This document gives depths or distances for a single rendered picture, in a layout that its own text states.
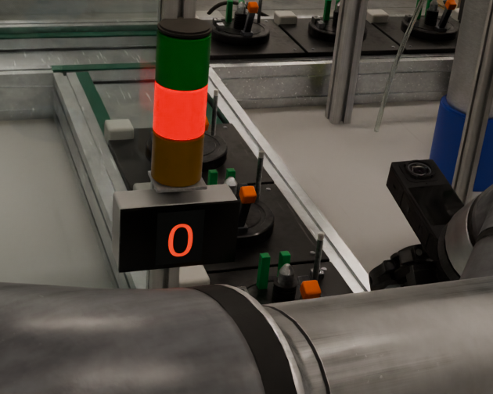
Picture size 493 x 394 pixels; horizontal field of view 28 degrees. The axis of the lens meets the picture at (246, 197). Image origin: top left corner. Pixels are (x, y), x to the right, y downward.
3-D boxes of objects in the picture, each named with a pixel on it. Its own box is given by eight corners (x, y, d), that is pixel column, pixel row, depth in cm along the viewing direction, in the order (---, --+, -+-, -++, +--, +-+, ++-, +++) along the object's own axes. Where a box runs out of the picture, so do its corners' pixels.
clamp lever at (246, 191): (246, 229, 142) (257, 195, 136) (234, 230, 141) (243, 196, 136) (241, 209, 144) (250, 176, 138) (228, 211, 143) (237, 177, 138)
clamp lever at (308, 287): (307, 327, 122) (322, 292, 116) (292, 328, 121) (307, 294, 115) (299, 302, 124) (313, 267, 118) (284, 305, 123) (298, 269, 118)
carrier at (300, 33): (403, 58, 228) (412, 5, 222) (307, 61, 221) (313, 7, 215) (361, 24, 248) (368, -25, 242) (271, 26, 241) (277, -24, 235)
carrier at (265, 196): (328, 270, 143) (340, 195, 137) (167, 287, 135) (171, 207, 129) (274, 193, 163) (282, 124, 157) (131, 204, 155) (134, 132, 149)
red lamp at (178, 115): (210, 139, 93) (214, 91, 91) (159, 141, 92) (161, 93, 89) (196, 117, 97) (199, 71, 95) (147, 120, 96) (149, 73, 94)
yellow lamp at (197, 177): (207, 185, 96) (210, 140, 93) (156, 189, 94) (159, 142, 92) (194, 162, 100) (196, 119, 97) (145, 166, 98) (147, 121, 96)
